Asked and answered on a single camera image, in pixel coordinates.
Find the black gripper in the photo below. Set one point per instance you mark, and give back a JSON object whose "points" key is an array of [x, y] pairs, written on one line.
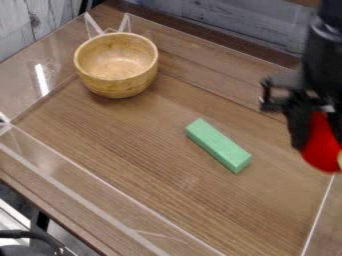
{"points": [[314, 83]]}

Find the red plush fruit green stem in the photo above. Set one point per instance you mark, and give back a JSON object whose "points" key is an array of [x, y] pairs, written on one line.
{"points": [[322, 149]]}

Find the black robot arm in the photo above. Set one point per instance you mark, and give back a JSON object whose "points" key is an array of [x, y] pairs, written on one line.
{"points": [[326, 21]]}

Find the green rectangular block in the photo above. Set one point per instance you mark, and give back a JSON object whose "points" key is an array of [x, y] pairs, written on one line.
{"points": [[218, 145]]}

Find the wooden bowl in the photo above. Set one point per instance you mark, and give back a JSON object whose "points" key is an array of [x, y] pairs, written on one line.
{"points": [[116, 64]]}

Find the clear acrylic tray enclosure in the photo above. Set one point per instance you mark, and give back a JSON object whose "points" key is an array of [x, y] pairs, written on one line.
{"points": [[111, 169]]}

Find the black table leg bracket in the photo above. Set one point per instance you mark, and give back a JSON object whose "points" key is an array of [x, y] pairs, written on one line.
{"points": [[54, 238]]}

